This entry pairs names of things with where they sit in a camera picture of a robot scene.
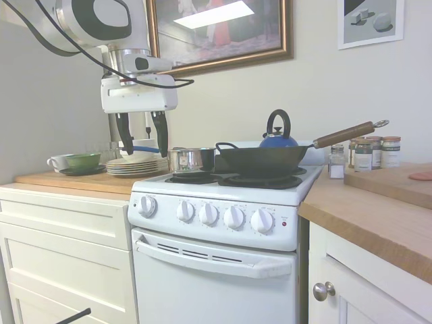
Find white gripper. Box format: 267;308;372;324
100;74;179;159

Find white electric stove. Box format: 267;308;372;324
127;140;327;324

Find white bowl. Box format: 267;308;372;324
120;147;162;162
130;138;159;149

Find green bowl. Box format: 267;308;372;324
65;153;102;169

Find dark saucer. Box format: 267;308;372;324
59;164;107;176

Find large white oven knob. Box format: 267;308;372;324
138;194;159;219

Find white cup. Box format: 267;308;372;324
46;154;74;171

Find gold framed painting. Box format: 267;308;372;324
145;0;295;77

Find white drawer cabinet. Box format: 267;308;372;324
0;187;139;324

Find white oven door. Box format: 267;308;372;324
130;226;298;324

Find black stand rod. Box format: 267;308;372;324
53;307;92;324

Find glass salt shaker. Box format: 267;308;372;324
327;144;346;179

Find silver cabinet knob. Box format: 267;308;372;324
313;281;337;302

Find wooden cutting board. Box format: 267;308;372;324
343;161;432;211

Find grey cube and stone print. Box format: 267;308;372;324
337;0;405;51

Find white door cabinet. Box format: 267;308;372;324
307;221;432;324

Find steel saucepan blue handle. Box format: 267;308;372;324
114;144;217;174

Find black wok wooden handle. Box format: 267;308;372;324
215;119;390;176

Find blue kettle black handle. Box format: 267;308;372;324
259;109;300;149

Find thick black cable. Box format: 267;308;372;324
3;0;84;57

